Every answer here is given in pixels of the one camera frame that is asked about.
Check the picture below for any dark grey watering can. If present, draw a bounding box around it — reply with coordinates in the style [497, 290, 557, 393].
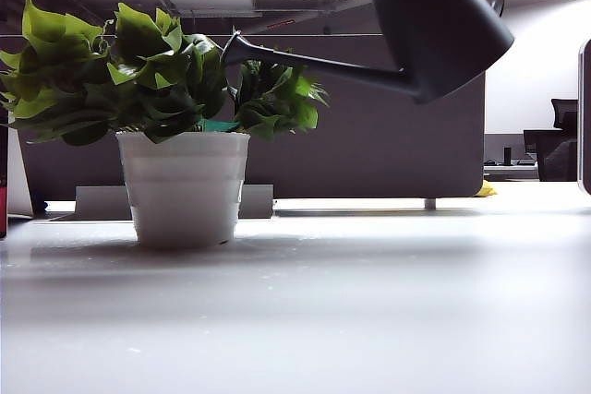
[221, 0, 516, 105]

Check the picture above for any teal plant label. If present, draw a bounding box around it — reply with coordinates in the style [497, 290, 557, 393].
[198, 118, 240, 134]

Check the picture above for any green plant in white pot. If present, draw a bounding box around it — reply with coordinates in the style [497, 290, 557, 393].
[0, 0, 330, 250]

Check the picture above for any black mesh office chair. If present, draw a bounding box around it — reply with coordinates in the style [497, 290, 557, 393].
[550, 98, 579, 130]

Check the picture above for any grey divider panel white rim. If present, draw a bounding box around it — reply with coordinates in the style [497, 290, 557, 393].
[576, 37, 591, 195]

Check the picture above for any dark office chair back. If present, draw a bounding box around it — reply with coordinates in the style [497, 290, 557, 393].
[524, 129, 579, 182]

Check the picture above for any wide grey desk divider panel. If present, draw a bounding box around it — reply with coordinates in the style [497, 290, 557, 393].
[0, 35, 486, 201]

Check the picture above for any white upright board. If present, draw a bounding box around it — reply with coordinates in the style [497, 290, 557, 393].
[7, 112, 34, 219]

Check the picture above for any red and black object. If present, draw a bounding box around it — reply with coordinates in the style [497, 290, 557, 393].
[0, 124, 9, 241]

